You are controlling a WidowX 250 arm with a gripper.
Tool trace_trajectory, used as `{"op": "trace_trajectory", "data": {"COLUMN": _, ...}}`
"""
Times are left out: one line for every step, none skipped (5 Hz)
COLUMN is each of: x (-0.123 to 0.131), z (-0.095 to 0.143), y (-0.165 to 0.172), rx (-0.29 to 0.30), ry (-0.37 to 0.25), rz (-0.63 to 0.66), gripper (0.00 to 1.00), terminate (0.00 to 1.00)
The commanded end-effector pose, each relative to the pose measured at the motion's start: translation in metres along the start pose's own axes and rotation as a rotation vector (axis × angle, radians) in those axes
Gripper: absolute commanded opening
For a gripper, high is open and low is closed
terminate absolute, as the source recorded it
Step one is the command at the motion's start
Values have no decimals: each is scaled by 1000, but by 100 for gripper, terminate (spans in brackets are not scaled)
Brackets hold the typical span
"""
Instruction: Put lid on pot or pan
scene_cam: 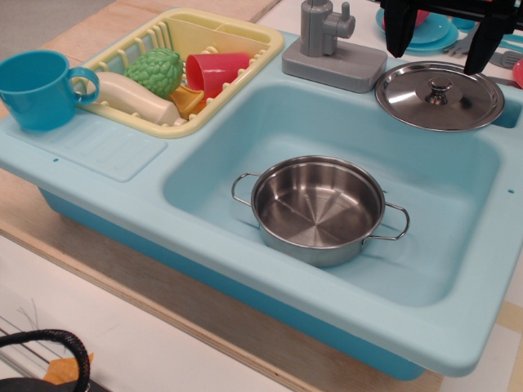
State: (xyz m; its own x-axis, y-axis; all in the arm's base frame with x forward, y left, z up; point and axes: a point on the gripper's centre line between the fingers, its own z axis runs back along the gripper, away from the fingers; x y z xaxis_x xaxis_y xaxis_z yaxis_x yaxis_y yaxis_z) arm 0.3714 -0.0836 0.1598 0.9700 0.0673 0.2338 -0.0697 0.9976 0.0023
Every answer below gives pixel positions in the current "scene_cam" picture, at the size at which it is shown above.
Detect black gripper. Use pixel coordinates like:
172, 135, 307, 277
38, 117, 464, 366
380, 1, 522, 74

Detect steel pot lid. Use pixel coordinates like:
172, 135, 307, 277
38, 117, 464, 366
374, 61, 505, 132

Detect stacked blue plastic plates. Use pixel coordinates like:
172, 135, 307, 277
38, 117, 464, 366
375, 8, 459, 57

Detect blue plastic cup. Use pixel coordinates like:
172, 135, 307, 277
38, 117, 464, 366
450, 16, 476, 32

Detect grey plastic fork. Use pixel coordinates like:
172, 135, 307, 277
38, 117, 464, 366
444, 25, 478, 56

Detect pink cup on plates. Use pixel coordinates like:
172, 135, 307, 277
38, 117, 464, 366
414, 10, 430, 27

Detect blue plastic utensil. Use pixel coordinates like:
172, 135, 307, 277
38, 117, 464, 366
503, 33, 523, 44

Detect grey plastic spatula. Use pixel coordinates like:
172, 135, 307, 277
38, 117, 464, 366
489, 51, 522, 69

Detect pink plate edge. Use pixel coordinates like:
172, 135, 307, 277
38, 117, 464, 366
512, 59, 523, 88

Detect grey toy faucet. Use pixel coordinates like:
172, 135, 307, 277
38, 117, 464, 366
282, 1, 387, 93

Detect yellow plastic dish rack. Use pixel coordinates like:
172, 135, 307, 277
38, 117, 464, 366
83, 8, 284, 139

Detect pink plastic cup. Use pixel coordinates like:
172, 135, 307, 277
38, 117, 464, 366
186, 52, 250, 98

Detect orange plastic toy piece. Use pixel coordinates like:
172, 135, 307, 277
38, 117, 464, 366
168, 85, 207, 120

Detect light blue toy sink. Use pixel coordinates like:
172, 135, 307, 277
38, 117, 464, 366
1, 59, 522, 380

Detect green toy artichoke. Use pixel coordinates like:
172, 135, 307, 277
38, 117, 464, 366
124, 48, 183, 99

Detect cream plastic bottle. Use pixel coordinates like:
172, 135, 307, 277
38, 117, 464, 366
85, 71, 187, 127

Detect blue plastic mug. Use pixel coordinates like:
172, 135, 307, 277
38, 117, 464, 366
1, 50, 100, 131

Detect orange tape piece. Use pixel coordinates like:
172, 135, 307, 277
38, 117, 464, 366
43, 358, 80, 385

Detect steel pot with handles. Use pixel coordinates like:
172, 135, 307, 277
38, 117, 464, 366
232, 155, 393, 268

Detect black braided cable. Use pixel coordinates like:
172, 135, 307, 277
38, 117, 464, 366
0, 328, 91, 392

